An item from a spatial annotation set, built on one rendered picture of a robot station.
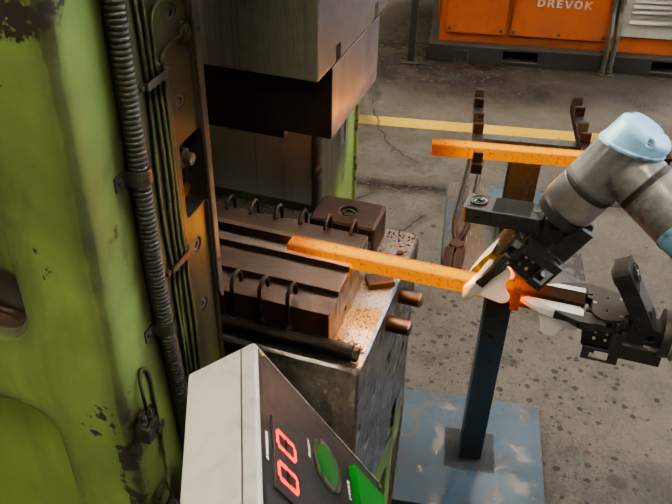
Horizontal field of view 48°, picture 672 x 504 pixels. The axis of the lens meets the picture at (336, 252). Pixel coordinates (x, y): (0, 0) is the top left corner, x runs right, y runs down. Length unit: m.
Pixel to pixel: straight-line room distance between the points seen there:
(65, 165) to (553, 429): 1.86
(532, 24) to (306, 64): 3.82
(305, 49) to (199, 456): 0.44
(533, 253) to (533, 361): 1.48
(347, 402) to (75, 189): 0.60
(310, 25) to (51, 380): 0.50
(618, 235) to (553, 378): 0.91
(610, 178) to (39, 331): 0.70
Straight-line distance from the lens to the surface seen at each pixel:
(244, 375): 0.73
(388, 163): 3.49
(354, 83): 1.01
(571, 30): 4.67
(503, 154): 1.46
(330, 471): 0.78
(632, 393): 2.54
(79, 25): 0.71
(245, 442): 0.67
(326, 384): 1.16
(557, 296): 1.15
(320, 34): 0.85
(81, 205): 0.75
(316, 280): 1.16
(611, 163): 0.99
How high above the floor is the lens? 1.71
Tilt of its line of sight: 36 degrees down
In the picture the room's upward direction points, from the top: 1 degrees clockwise
